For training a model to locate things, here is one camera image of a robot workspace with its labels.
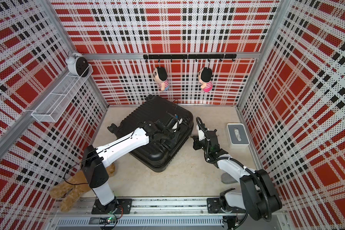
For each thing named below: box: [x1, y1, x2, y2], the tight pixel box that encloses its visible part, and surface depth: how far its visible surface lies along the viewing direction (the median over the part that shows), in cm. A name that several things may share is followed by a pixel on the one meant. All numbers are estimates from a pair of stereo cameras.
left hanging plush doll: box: [152, 66, 170, 92], surface depth 96 cm
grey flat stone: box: [220, 172, 239, 184], surface depth 82 cm
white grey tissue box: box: [226, 122, 250, 150], surface depth 98 cm
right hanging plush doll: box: [197, 67, 213, 93], surface depth 97 cm
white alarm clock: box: [65, 49, 90, 78], surface depth 81 cm
